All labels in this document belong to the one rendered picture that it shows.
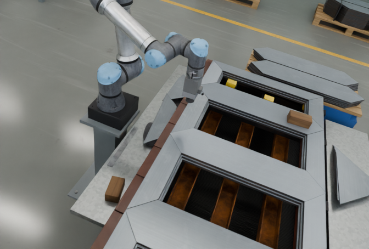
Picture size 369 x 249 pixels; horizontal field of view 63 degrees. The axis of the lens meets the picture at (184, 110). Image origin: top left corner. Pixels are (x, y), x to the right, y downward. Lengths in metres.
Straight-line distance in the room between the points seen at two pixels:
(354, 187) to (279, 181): 0.43
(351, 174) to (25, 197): 1.94
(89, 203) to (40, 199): 0.90
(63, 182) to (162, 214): 1.24
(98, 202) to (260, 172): 0.72
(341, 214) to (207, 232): 0.69
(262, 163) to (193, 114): 0.42
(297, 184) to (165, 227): 0.63
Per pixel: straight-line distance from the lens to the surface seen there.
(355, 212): 1.67
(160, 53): 1.20
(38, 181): 2.34
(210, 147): 1.42
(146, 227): 1.15
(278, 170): 1.47
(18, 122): 2.77
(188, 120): 1.52
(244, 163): 1.42
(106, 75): 1.52
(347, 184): 1.71
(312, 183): 1.50
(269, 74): 2.09
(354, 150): 2.00
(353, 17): 5.84
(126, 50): 1.56
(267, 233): 1.47
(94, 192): 1.42
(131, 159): 1.53
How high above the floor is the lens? 1.87
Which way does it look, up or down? 40 degrees down
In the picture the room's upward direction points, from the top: 13 degrees clockwise
